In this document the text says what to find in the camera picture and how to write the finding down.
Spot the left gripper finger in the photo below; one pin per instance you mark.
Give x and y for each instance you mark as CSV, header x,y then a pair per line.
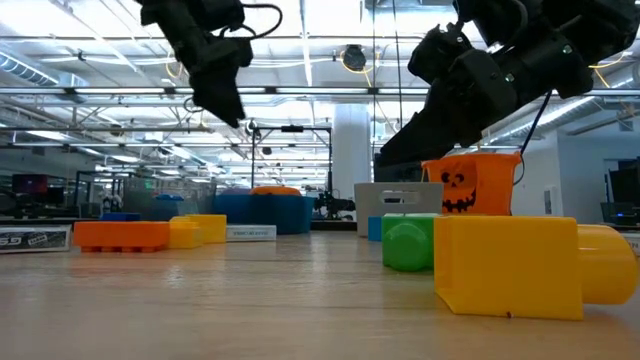
x,y
222,107

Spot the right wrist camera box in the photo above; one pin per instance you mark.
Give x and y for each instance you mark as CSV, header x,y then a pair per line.
x,y
440,55

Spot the orange-red flat brick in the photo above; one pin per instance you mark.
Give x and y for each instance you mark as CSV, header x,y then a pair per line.
x,y
122,235

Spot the black monitor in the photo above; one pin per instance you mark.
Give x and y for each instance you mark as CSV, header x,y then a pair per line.
x,y
625,190
400,176

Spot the orange foam die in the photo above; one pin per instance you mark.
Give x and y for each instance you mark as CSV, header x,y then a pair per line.
x,y
275,190

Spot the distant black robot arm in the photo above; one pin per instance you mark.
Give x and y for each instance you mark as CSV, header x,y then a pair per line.
x,y
335,205

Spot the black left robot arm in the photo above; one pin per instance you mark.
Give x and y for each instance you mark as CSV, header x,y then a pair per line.
x,y
170,15

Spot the yellow cube block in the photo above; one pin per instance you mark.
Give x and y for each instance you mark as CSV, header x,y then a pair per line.
x,y
212,225

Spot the light grey plastic bin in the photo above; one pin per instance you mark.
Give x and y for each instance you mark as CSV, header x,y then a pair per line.
x,y
367,215

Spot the blue small brick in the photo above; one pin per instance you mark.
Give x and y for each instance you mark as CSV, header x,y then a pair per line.
x,y
120,217

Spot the distant black robot frame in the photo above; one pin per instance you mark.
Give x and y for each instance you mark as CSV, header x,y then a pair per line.
x,y
292,128

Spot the white card pack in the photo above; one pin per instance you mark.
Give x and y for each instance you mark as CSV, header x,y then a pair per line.
x,y
636,242

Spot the monitor with pink screen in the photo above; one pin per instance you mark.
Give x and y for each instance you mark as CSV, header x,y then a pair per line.
x,y
30,184

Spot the smoky transparent plastic bin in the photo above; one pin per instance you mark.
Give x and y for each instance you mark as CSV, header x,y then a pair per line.
x,y
140,200

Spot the teal plastic bin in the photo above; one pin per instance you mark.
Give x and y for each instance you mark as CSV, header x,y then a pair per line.
x,y
270,215

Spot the yellow large toy block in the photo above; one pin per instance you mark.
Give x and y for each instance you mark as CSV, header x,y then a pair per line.
x,y
500,270

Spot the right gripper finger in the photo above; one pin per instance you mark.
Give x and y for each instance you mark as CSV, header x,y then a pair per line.
x,y
425,142

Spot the white playing card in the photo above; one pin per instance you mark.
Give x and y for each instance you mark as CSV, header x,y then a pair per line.
x,y
35,240

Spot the blue toy block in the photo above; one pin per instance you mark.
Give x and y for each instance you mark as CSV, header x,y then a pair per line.
x,y
168,197

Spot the light blue large block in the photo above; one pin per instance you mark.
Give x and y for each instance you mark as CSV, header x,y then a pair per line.
x,y
375,229

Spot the green large toy block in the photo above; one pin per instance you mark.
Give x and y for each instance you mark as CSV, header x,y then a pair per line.
x,y
407,247

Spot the orange pumpkin bucket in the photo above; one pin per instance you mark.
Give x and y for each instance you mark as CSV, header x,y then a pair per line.
x,y
490,185

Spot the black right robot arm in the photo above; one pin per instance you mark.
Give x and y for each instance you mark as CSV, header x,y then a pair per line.
x,y
590,30

